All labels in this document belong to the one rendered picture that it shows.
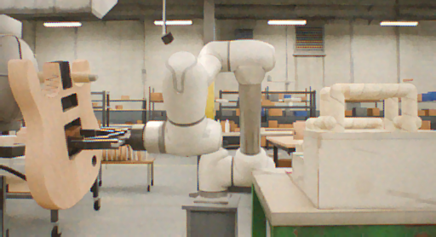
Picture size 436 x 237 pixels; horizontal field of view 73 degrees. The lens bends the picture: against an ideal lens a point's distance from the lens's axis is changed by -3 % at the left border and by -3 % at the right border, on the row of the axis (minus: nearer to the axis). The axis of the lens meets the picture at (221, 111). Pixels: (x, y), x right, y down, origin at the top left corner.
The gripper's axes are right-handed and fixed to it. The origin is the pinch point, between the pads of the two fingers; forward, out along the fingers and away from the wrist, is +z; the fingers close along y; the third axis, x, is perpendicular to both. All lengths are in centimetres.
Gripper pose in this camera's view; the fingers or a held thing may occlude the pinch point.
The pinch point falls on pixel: (76, 137)
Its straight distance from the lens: 95.2
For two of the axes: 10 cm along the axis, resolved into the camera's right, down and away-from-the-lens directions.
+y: 0.0, -2.1, 9.8
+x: -0.1, -9.8, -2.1
